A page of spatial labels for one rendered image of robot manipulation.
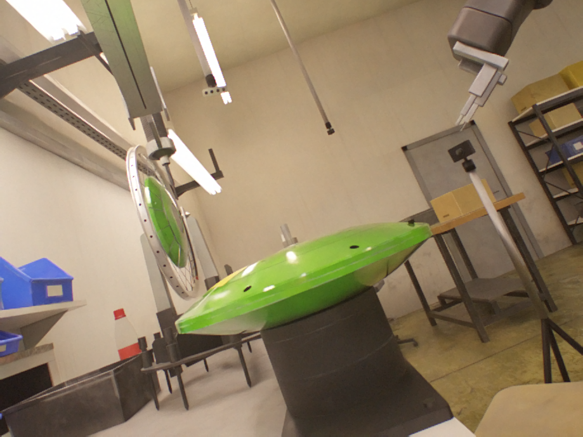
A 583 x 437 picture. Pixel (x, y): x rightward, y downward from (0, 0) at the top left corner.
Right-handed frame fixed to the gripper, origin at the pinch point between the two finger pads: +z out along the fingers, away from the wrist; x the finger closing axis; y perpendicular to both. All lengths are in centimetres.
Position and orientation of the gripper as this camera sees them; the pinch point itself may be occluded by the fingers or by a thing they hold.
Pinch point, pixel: (458, 127)
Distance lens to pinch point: 40.3
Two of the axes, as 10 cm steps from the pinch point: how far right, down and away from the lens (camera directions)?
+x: -5.1, 0.1, -8.6
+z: -4.3, 8.6, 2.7
